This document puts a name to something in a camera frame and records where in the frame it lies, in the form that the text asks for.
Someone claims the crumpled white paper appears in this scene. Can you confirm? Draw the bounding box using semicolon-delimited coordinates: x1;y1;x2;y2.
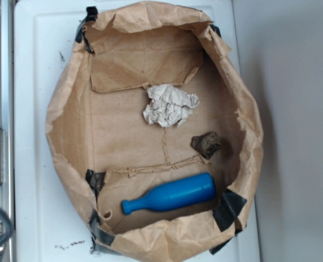
143;84;200;128

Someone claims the brown paper bag tray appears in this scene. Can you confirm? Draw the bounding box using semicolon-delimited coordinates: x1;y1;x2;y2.
45;1;264;261

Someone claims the dark brown rock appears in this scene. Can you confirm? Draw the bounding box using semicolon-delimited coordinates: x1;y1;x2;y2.
191;131;222;159

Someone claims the blue plastic bottle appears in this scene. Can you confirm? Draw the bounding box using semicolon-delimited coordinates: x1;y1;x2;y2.
122;172;216;215

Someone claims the white plastic tray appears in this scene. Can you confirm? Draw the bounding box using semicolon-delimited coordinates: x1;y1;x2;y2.
13;0;262;262

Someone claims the aluminium rail frame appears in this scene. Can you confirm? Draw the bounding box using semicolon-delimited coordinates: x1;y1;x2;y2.
0;1;16;261

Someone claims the grey cable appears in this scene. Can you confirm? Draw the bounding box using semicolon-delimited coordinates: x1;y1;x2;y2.
0;203;15;248

